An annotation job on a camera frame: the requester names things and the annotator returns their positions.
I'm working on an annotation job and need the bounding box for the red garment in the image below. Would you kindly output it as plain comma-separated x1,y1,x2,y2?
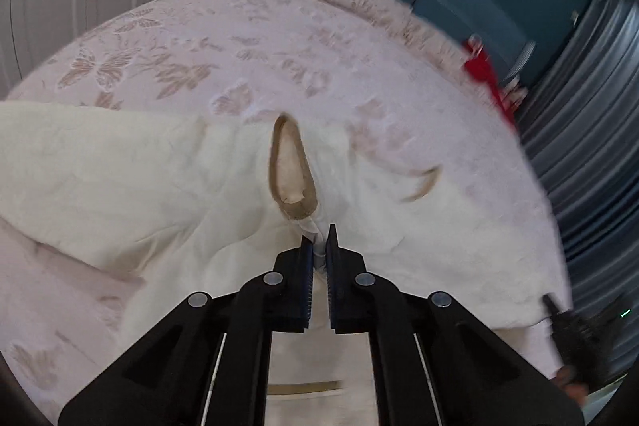
464,35,516,130

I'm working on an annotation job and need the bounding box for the cream quilted jacket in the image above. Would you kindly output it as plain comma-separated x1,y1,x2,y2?
1,101,570,420

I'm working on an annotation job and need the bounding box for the pink floral pillow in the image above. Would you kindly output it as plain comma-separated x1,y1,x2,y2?
321,0,470,75

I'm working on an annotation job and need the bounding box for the person right hand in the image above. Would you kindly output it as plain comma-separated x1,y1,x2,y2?
551,365,589,408

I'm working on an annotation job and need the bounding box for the grey blue curtain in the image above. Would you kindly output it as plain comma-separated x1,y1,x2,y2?
518,0,638,376

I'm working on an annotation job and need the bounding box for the plush toy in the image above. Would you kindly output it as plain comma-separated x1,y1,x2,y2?
502,75,528,113

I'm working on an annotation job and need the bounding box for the pink butterfly bedspread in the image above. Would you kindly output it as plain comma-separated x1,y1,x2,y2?
0,0,575,426

